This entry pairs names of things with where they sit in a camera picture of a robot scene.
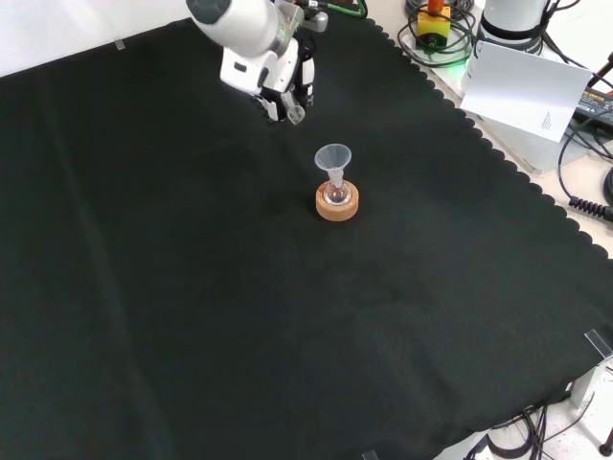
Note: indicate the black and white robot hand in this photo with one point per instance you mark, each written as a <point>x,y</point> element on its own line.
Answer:
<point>249,69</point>

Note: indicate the clear glass graduated cylinder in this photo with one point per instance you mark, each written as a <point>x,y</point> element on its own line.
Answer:
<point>297,114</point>

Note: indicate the clear plastic funnel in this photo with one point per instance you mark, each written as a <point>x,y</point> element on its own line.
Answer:
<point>333,158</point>

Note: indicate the clear tape piece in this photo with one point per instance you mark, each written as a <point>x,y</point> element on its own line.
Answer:
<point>599,342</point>
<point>370,455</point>
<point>120,45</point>

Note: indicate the small round-bottom glass flask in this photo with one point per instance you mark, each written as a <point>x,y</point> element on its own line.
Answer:
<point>335,194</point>

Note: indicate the yellow stop button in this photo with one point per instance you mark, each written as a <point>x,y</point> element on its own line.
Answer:
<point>433,26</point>

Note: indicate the black cloth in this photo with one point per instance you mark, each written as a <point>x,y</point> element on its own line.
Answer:
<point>191,287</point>

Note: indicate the pale board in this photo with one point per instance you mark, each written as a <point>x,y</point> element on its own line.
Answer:
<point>522,88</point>

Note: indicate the black power adapter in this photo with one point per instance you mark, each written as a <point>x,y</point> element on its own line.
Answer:
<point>596,103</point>

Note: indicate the white tripod leg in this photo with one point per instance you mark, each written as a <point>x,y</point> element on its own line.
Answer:
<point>591,383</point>

